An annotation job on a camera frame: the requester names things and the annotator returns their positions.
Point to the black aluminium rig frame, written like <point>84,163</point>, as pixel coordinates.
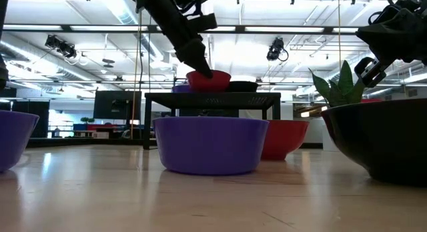
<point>239,29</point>

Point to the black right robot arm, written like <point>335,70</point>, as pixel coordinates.
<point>413,2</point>

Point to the red bowl with floral inside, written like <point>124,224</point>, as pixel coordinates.
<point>207,84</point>
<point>287,138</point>

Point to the black monitor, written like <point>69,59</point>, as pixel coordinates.
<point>113,105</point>

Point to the black overhead camera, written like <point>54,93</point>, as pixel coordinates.
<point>275,48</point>

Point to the green plant in white pot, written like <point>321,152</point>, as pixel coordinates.
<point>343,88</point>

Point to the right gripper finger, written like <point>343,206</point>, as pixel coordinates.
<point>397,50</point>
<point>397,25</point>

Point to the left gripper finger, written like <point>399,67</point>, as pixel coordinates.
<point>197,57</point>

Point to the black perforated metal shelf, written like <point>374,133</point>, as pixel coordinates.
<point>213,100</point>

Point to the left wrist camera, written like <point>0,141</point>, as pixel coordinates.
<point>203,22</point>

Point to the black bowl with patterned inside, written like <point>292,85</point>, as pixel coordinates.
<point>383,142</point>
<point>243,87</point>

